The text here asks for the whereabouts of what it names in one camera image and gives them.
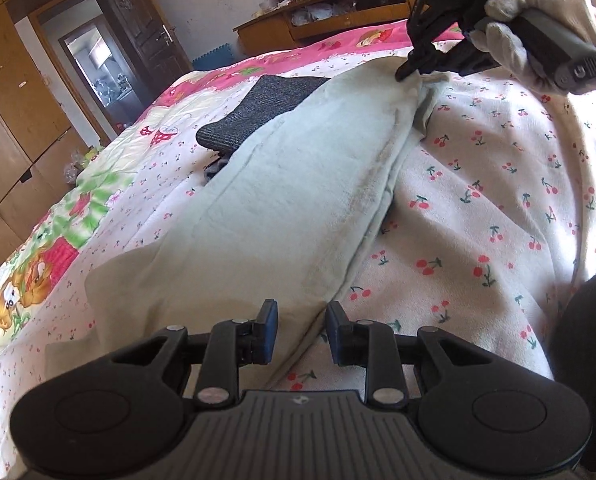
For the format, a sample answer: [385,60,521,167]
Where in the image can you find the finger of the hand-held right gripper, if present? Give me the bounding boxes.
[395,40,501,83]
[408,0,483,53]

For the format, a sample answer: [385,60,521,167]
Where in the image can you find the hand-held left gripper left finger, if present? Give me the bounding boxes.
[109,299,279,407]

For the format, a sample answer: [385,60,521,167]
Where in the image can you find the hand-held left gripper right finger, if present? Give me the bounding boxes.
[325,301,483,407]

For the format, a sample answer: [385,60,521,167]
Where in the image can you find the pale green pants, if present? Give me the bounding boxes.
[45,67,451,396]

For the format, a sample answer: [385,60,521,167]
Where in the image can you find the person's right hand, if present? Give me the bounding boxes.
[484,0,596,96]

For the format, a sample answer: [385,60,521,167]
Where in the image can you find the wooden desk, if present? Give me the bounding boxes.
[233,0,429,57]

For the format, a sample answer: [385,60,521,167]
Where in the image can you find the printed cherry bed quilt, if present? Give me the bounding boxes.
[0,25,596,480]

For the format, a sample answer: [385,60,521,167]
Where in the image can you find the dark grey folded cloth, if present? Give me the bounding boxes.
[196,75,331,153]

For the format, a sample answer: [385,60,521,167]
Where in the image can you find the blue foam mat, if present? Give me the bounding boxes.
[193,44,237,72]

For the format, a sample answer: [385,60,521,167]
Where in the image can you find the clear plastic bags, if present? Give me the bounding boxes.
[59,145,105,187]

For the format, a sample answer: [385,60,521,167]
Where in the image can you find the person's dark clothing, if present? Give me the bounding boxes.
[546,265,596,480]

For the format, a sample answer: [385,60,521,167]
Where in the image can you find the dark wooden door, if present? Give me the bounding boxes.
[98,0,195,92]

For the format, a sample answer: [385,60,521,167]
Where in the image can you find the wooden wardrobe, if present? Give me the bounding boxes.
[0,0,109,291]

